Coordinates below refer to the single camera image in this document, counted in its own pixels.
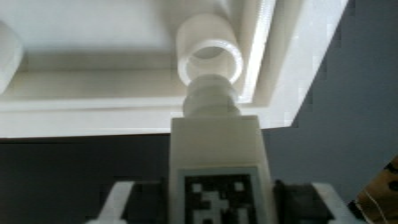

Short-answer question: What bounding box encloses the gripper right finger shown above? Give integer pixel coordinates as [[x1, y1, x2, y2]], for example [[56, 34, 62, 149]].
[[273, 180, 362, 224]]

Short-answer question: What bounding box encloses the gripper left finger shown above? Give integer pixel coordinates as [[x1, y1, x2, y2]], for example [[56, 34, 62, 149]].
[[85, 181, 135, 224]]

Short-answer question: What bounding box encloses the white table leg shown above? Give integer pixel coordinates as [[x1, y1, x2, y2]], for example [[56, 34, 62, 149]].
[[167, 75, 277, 224]]

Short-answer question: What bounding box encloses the white square table top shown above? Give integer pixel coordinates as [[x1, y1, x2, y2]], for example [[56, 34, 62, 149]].
[[0, 0, 350, 138]]

